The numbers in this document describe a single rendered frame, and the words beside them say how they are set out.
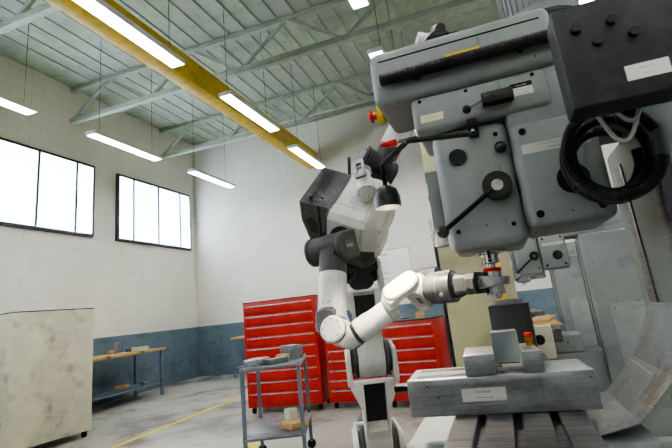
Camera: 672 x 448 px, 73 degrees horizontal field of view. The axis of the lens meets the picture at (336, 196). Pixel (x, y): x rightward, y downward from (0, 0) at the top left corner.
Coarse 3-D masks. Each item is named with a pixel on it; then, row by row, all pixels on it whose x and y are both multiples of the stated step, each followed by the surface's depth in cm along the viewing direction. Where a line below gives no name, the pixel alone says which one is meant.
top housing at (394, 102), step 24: (504, 24) 116; (528, 24) 114; (408, 48) 124; (432, 48) 122; (456, 48) 120; (528, 48) 113; (384, 72) 125; (456, 72) 118; (480, 72) 116; (504, 72) 115; (384, 96) 124; (408, 96) 122; (408, 120) 136
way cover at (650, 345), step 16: (656, 304) 112; (656, 320) 109; (640, 336) 117; (656, 336) 105; (640, 352) 113; (656, 352) 102; (640, 368) 107; (656, 368) 99; (640, 384) 101; (656, 384) 94; (608, 400) 110; (624, 400) 103; (640, 400) 96; (656, 400) 89; (592, 416) 103; (608, 416) 99; (624, 416) 95; (640, 416) 91; (608, 432) 90
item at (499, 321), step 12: (504, 300) 143; (516, 300) 143; (492, 312) 143; (504, 312) 141; (516, 312) 140; (528, 312) 139; (492, 324) 142; (504, 324) 141; (516, 324) 139; (528, 324) 138
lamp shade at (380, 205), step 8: (376, 192) 122; (384, 192) 120; (392, 192) 120; (376, 200) 121; (384, 200) 120; (392, 200) 120; (400, 200) 122; (376, 208) 124; (384, 208) 126; (392, 208) 126
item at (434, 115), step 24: (528, 72) 114; (432, 96) 121; (456, 96) 118; (480, 96) 116; (528, 96) 112; (432, 120) 119; (456, 120) 117; (480, 120) 116; (504, 120) 117; (432, 144) 129
